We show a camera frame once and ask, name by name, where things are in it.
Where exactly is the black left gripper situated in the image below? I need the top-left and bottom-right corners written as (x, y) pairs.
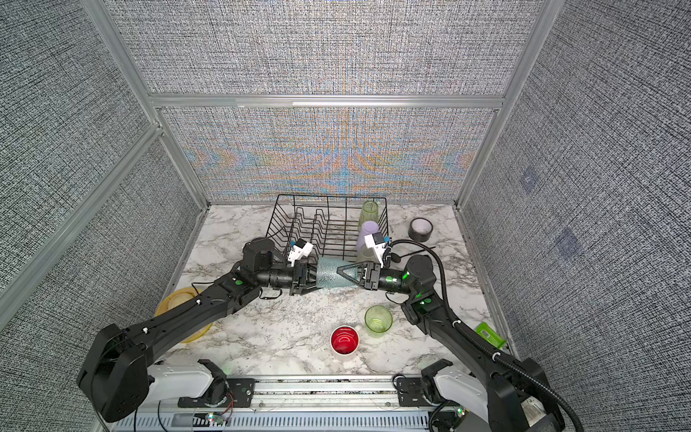
top-left (256, 261), bottom-right (331, 297)

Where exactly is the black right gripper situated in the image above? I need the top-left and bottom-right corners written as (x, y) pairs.
top-left (343, 265), bottom-right (421, 302)

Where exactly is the teal frosted cup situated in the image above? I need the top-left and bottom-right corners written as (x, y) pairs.
top-left (316, 257), bottom-right (353, 289)

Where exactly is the black wire dish rack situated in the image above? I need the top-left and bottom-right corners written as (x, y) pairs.
top-left (266, 194), bottom-right (389, 262)

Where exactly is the lilac plastic cup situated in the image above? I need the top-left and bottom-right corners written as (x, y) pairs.
top-left (356, 221), bottom-right (380, 252)

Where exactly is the tall light green cup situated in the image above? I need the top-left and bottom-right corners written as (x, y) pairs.
top-left (358, 200), bottom-right (380, 230)

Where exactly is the pale yellow-green frosted cup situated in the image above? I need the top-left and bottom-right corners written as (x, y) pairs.
top-left (356, 248), bottom-right (378, 263)

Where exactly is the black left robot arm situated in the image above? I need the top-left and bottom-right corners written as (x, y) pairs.
top-left (77, 238), bottom-right (316, 423)

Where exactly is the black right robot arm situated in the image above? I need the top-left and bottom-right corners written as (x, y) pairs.
top-left (337, 251), bottom-right (565, 431)

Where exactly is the short green cup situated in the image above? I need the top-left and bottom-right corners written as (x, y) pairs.
top-left (365, 305), bottom-right (393, 338)

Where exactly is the red cup white outside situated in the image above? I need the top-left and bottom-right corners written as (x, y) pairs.
top-left (329, 326), bottom-right (360, 356)

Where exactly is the black tape roll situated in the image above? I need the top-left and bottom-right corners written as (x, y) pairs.
top-left (408, 217), bottom-right (434, 243)

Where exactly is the green marker pen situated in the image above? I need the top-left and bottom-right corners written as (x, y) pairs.
top-left (475, 321), bottom-right (507, 350)

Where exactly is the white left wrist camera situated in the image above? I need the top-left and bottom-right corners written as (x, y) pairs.
top-left (287, 239), bottom-right (314, 267)

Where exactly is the aluminium front rail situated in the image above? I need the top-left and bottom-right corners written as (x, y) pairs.
top-left (96, 373), bottom-right (557, 432)

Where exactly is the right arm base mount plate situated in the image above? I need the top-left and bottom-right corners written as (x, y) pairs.
top-left (392, 359), bottom-right (453, 408)

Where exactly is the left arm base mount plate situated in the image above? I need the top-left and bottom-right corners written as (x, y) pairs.
top-left (177, 359), bottom-right (257, 409)

